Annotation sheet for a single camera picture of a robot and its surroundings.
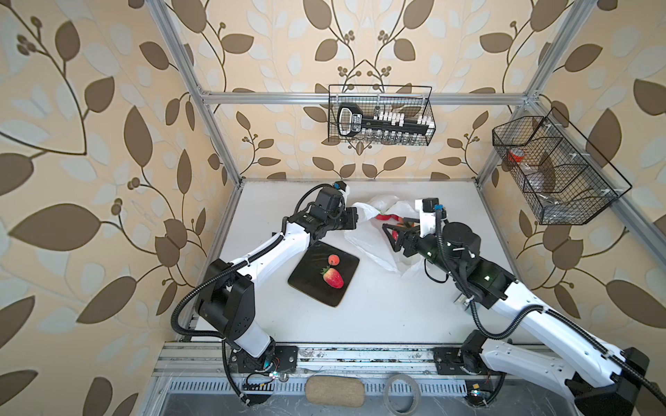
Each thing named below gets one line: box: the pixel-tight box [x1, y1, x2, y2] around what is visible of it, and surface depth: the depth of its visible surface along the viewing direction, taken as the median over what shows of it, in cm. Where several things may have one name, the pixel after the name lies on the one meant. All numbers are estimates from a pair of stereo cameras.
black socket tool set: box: [337, 104, 437, 145], surface depth 86 cm
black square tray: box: [287, 240, 360, 307], surface depth 93 cm
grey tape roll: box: [382, 372, 421, 416], surface depth 70 cm
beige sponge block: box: [305, 375, 366, 409], surface depth 68 cm
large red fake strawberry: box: [319, 265, 345, 290], surface depth 88 cm
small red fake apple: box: [327, 253, 341, 267], surface depth 93 cm
